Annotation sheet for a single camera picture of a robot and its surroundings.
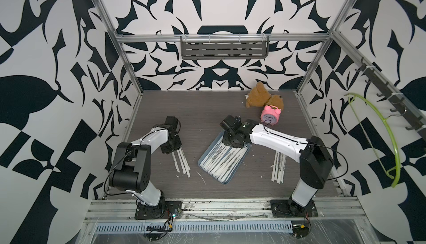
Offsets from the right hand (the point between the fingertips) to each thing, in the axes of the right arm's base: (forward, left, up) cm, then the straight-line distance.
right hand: (225, 140), depth 86 cm
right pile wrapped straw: (-11, -28, -10) cm, 32 cm away
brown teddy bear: (+32, -23, -2) cm, 39 cm away
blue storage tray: (-4, -10, -8) cm, 13 cm away
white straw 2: (-10, +4, -9) cm, 14 cm away
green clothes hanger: (-22, -58, +14) cm, 63 cm away
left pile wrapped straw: (-7, +22, -9) cm, 25 cm away
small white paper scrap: (-16, +12, -9) cm, 22 cm away
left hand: (+1, +28, -7) cm, 29 cm away
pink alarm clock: (+17, -28, -2) cm, 32 cm away
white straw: (-13, -1, -9) cm, 15 cm away
